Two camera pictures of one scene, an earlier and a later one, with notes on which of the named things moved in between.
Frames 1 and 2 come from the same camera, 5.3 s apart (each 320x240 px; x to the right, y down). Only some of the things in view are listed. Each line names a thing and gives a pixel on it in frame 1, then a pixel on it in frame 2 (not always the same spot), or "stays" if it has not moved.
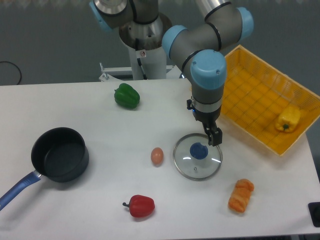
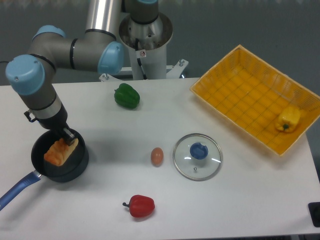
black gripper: (207, 114) -> (57, 121)
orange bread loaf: (240, 196) -> (59, 151)
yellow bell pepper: (287, 119) stays
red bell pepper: (140, 206) stays
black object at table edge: (314, 208) stays
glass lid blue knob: (195, 159) stays
